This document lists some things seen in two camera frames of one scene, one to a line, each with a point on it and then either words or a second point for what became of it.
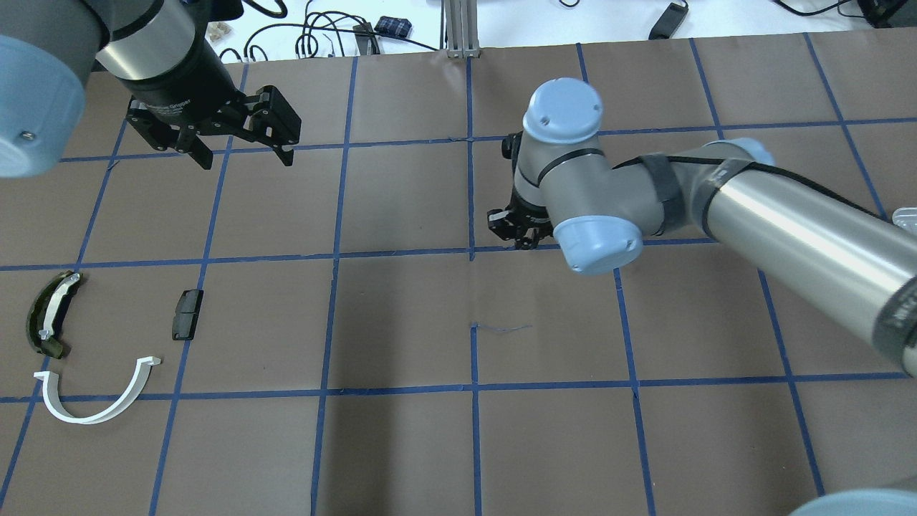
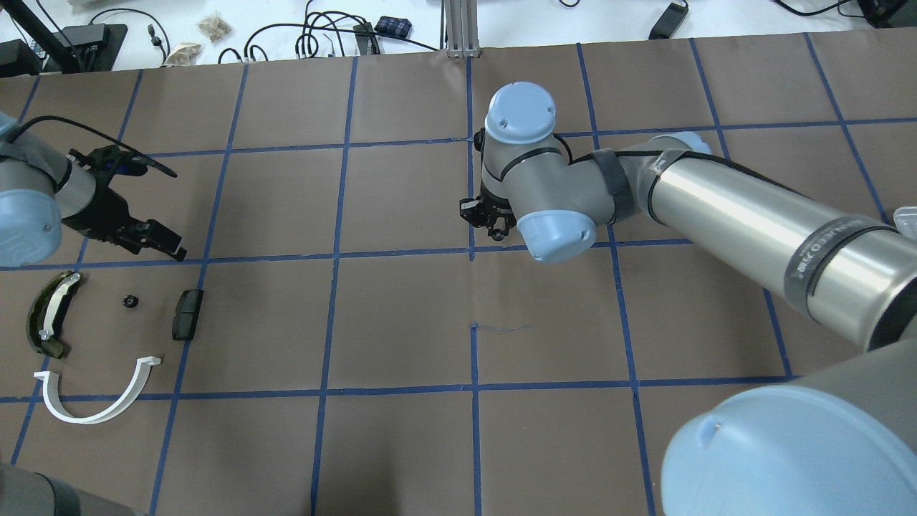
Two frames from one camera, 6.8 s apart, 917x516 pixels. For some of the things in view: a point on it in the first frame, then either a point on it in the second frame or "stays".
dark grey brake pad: x=185 y=314 stays
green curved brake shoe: x=46 y=312 stays
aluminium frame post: x=458 y=29 stays
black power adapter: x=669 y=21 stays
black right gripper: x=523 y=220 to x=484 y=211
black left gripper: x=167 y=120 to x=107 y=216
